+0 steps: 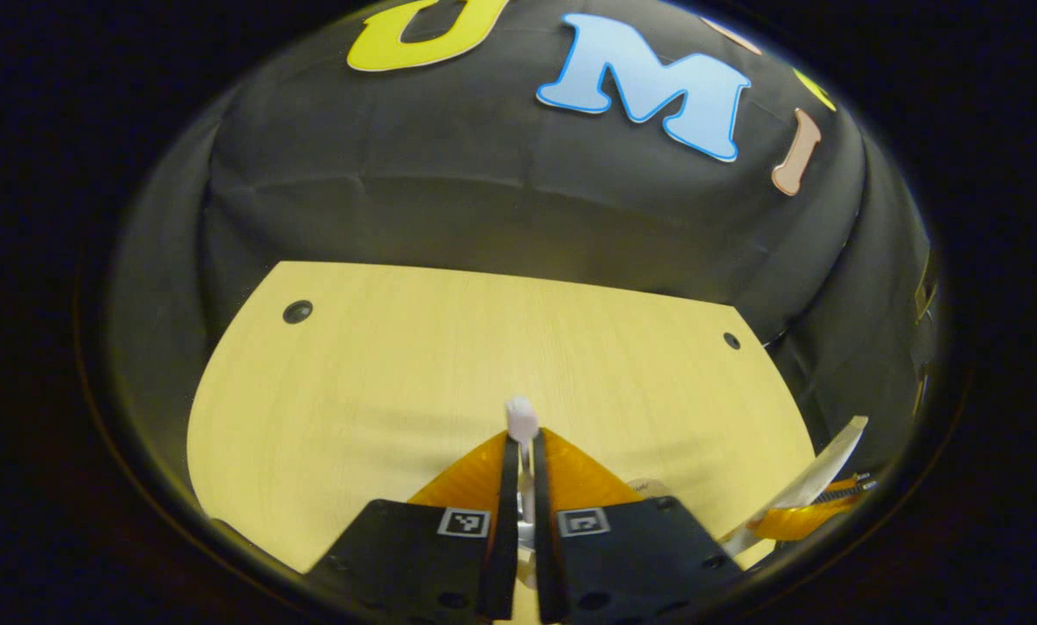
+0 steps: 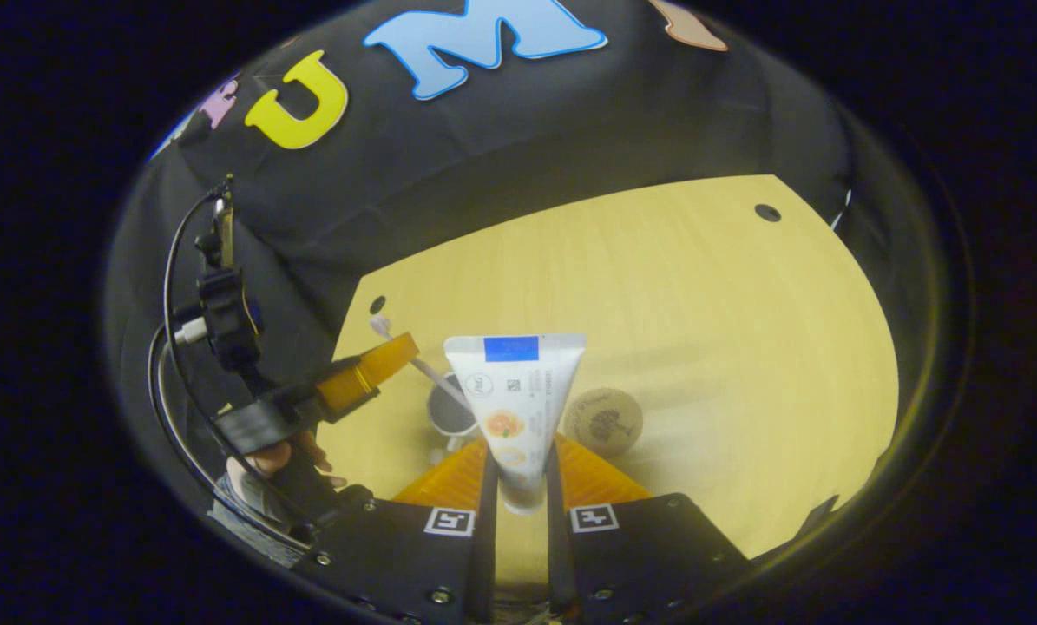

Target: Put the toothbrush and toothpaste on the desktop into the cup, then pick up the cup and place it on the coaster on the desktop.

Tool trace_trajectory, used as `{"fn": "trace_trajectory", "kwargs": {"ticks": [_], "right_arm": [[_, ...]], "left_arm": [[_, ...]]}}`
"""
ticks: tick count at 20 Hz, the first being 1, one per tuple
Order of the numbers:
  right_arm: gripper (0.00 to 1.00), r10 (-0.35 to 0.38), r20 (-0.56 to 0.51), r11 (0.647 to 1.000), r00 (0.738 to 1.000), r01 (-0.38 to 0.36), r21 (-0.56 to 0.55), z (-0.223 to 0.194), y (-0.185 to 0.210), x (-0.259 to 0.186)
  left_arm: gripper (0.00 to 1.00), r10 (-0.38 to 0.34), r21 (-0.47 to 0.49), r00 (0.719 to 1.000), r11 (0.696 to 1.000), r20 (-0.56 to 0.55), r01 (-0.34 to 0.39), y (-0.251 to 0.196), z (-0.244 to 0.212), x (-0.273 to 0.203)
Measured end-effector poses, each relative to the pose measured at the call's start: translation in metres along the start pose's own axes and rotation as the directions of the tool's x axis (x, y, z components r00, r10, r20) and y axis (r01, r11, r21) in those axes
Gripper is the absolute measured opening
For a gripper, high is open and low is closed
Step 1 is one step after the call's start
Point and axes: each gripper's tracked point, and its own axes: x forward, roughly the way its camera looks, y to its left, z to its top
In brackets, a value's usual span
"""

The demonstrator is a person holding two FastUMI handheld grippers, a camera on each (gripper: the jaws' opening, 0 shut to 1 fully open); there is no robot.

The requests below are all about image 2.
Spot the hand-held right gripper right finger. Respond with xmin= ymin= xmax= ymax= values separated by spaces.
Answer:
xmin=545 ymin=433 xmax=754 ymax=625

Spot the white toothbrush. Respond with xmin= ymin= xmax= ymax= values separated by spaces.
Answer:
xmin=369 ymin=314 xmax=473 ymax=411

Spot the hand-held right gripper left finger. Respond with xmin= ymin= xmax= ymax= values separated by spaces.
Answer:
xmin=310 ymin=437 xmax=498 ymax=625

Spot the white toothpaste tube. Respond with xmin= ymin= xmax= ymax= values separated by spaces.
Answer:
xmin=443 ymin=333 xmax=587 ymax=517

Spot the white cup with wooden handle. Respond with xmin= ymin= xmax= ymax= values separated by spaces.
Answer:
xmin=427 ymin=373 xmax=484 ymax=467

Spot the light wooden desktop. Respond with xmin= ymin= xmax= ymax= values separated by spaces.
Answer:
xmin=314 ymin=174 xmax=901 ymax=609

